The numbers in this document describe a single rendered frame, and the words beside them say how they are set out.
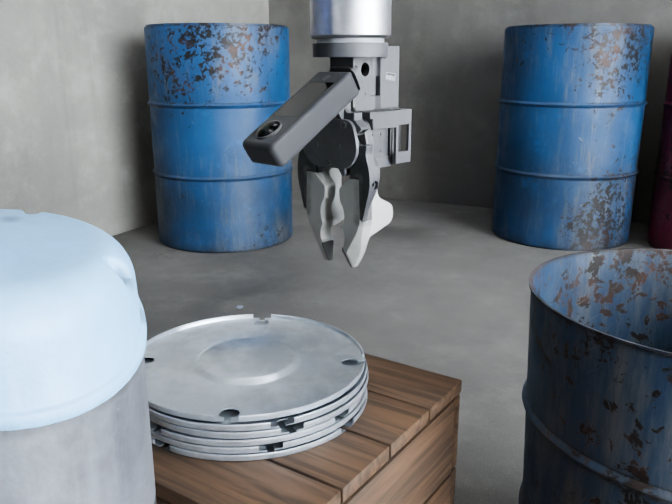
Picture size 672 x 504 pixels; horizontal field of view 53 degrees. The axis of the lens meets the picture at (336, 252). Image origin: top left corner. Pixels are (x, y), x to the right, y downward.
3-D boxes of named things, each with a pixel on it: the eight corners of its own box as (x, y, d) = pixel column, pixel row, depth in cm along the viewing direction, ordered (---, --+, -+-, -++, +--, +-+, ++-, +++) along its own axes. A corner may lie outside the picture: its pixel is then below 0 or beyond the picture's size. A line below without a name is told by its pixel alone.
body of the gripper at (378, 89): (412, 168, 68) (415, 42, 65) (354, 180, 62) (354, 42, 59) (356, 160, 73) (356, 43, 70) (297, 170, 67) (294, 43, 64)
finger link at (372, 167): (384, 219, 64) (376, 125, 62) (373, 222, 63) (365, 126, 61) (348, 218, 67) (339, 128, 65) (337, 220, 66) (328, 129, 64)
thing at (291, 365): (162, 318, 98) (162, 313, 98) (363, 320, 97) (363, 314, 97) (86, 421, 70) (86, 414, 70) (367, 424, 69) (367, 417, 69)
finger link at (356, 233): (406, 258, 69) (398, 167, 67) (366, 272, 65) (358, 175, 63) (382, 256, 71) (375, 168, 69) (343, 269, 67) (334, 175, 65)
